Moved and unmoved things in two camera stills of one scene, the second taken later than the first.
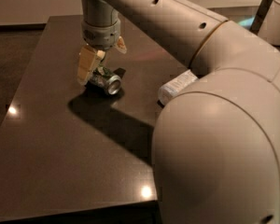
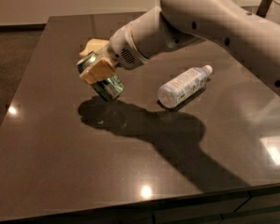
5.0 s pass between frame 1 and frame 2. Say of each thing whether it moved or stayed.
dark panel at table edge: stayed
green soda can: moved
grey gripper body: moved
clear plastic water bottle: stayed
